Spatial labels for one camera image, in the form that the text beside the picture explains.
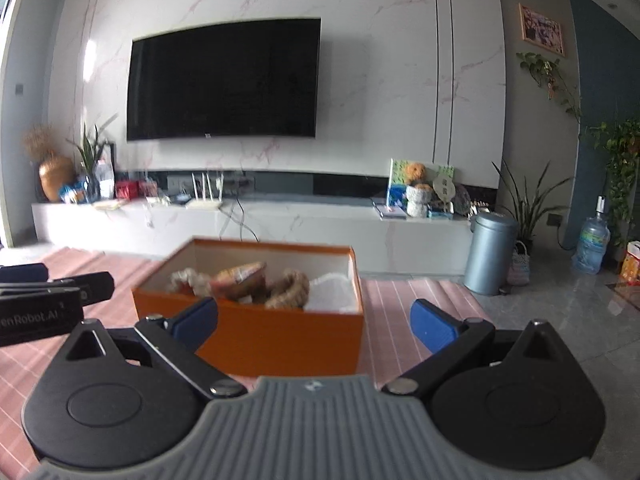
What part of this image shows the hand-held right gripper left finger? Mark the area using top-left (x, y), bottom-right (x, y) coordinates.
top-left (62, 297), bottom-right (248, 401)

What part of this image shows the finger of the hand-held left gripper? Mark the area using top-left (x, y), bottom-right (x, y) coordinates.
top-left (0, 264), bottom-right (51, 288)
top-left (50, 271), bottom-right (117, 307)

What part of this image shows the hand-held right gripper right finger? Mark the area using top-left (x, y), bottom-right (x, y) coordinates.
top-left (381, 299), bottom-right (561, 396)

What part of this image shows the tan plush toy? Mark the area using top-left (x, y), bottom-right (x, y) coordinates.
top-left (169, 267), bottom-right (213, 297)

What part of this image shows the orange cardboard box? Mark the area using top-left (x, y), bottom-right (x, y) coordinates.
top-left (131, 237), bottom-right (366, 378)

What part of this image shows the beige plush ring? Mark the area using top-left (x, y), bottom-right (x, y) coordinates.
top-left (265, 269), bottom-right (311, 310)

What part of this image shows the pink plaid blanket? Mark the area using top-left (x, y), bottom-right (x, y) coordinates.
top-left (0, 247), bottom-right (497, 466)

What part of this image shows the grey metal trash can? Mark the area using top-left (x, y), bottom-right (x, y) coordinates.
top-left (463, 211), bottom-right (519, 296)

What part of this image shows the gold vase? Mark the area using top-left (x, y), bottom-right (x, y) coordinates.
top-left (39, 156), bottom-right (76, 203)

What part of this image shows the small woven basket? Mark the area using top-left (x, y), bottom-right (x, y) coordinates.
top-left (507, 240), bottom-right (531, 286)

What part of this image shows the white tissue paper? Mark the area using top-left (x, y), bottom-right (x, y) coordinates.
top-left (305, 272), bottom-right (357, 315)

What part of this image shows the white router with antennas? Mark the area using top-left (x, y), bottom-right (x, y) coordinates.
top-left (186, 171), bottom-right (224, 209)

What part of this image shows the flat book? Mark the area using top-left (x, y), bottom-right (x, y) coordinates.
top-left (371, 200), bottom-right (408, 220)

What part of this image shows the teddy bear in cup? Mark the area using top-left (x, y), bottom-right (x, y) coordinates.
top-left (406, 184), bottom-right (433, 218)

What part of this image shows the green plant in glass vase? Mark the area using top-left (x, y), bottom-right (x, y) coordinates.
top-left (67, 115), bottom-right (118, 201)

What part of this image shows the dried grass bunch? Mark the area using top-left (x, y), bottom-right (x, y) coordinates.
top-left (22, 122), bottom-right (61, 163)

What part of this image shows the round hand fan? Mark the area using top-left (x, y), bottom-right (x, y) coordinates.
top-left (433, 176), bottom-right (457, 211)

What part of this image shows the white marble TV stand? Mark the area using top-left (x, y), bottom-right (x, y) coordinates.
top-left (31, 195), bottom-right (476, 276)

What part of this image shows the long-leaf potted plant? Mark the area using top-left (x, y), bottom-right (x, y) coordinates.
top-left (492, 160), bottom-right (576, 256)

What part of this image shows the green and blue painting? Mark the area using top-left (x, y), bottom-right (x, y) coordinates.
top-left (387, 158), bottom-right (456, 211)

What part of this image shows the blue water jug with pump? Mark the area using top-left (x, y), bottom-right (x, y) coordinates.
top-left (572, 195), bottom-right (612, 275)

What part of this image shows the orange and yellow bag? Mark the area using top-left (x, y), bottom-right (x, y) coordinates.
top-left (619, 241), bottom-right (640, 286)

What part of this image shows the large leafy green plant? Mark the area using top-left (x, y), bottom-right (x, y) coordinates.
top-left (580, 119), bottom-right (640, 246)

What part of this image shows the hanging vine plant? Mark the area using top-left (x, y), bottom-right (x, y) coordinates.
top-left (516, 51), bottom-right (583, 123)

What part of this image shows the black cable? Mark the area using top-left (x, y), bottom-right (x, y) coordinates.
top-left (220, 199), bottom-right (261, 243)

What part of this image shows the black wall television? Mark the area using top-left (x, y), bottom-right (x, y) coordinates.
top-left (126, 17), bottom-right (322, 142)

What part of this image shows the framed wall picture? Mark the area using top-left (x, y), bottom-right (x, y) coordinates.
top-left (517, 2), bottom-right (567, 58)

